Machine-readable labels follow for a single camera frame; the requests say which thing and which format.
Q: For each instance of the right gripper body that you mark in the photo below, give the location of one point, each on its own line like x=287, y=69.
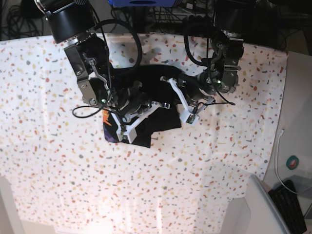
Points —
x=127, y=99

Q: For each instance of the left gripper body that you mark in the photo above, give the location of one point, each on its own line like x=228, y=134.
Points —
x=196, y=88

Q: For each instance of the black t-shirt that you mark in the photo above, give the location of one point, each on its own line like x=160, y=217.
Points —
x=157, y=90

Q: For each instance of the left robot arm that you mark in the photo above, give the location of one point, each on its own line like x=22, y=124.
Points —
x=231, y=20

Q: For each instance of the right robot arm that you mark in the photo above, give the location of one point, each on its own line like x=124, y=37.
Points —
x=102, y=85

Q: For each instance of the blue box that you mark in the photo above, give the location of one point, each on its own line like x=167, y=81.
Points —
x=144, y=3

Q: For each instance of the terrazzo patterned tablecloth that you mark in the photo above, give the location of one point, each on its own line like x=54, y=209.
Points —
x=64, y=173

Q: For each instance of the green tape roll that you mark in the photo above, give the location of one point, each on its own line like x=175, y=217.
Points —
x=292, y=162

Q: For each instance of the black keyboard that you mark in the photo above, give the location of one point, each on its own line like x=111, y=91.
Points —
x=288, y=205

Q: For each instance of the grey laptop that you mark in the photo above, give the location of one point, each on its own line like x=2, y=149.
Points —
x=265, y=217

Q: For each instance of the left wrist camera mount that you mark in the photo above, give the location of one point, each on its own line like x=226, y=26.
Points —
x=189, y=114

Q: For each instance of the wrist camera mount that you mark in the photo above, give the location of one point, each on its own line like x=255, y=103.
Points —
x=189, y=114
x=126, y=124

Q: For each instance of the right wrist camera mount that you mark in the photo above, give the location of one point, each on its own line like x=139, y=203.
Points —
x=126, y=124

